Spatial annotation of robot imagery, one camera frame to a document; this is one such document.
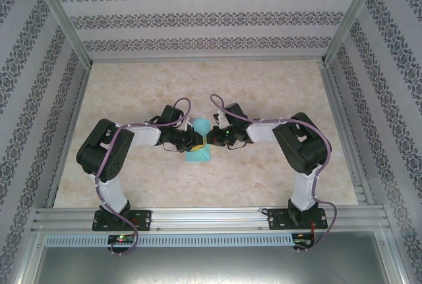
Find turquoise cloth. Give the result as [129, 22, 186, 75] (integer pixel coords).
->
[183, 117, 212, 165]

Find black base plate right arm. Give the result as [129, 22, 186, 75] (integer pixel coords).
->
[268, 208, 330, 231]

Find black base plate left arm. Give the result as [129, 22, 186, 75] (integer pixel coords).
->
[92, 210, 152, 232]

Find grey metal sheet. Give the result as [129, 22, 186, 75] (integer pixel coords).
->
[31, 246, 406, 284]

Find aluminium cross bar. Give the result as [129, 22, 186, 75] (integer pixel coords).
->
[90, 55, 326, 65]

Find controller board with green light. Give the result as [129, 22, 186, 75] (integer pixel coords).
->
[107, 235, 136, 244]

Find long aluminium mounting rail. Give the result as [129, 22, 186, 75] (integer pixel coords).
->
[31, 207, 393, 232]

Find slotted grey cable duct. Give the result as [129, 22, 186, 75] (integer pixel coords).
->
[44, 233, 294, 247]

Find aluminium side rail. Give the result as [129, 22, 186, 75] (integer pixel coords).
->
[45, 66, 93, 209]
[318, 65, 375, 206]

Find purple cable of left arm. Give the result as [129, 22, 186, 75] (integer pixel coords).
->
[94, 98, 194, 257]

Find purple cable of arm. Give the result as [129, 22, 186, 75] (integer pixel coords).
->
[210, 94, 338, 255]
[94, 98, 194, 257]

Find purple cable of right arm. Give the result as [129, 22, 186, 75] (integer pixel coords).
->
[210, 94, 338, 255]

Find aluminium frame post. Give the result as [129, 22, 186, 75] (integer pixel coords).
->
[321, 0, 395, 66]
[28, 0, 93, 67]

